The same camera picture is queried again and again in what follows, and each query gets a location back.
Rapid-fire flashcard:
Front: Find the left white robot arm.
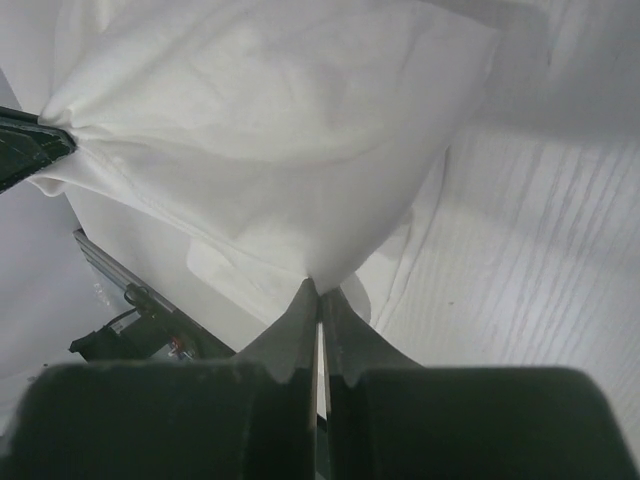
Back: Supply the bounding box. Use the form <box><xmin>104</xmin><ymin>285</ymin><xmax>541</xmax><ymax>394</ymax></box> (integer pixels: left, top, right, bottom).
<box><xmin>1</xmin><ymin>107</ymin><xmax>204</xmax><ymax>361</ymax></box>

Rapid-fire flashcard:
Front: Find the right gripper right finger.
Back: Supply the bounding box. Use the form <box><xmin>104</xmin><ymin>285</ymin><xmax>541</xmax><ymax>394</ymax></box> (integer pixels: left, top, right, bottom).
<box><xmin>320</xmin><ymin>289</ymin><xmax>415</xmax><ymax>479</ymax></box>

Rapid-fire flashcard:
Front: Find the aluminium rail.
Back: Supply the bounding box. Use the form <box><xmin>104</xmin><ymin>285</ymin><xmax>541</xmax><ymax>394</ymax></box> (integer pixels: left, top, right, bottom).
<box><xmin>69</xmin><ymin>229</ymin><xmax>235</xmax><ymax>362</ymax></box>

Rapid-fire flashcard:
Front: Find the white t shirt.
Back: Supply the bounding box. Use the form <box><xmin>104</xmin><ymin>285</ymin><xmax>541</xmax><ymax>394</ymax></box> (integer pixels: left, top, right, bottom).
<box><xmin>29</xmin><ymin>0</ymin><xmax>640</xmax><ymax>341</ymax></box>

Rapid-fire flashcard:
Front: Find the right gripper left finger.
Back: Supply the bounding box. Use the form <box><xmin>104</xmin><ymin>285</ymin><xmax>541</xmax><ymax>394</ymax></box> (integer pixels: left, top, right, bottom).
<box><xmin>239</xmin><ymin>279</ymin><xmax>318</xmax><ymax>479</ymax></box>

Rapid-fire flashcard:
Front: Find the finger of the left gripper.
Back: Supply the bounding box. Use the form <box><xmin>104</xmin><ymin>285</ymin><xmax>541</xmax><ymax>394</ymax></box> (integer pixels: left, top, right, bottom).
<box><xmin>0</xmin><ymin>107</ymin><xmax>76</xmax><ymax>193</ymax></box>

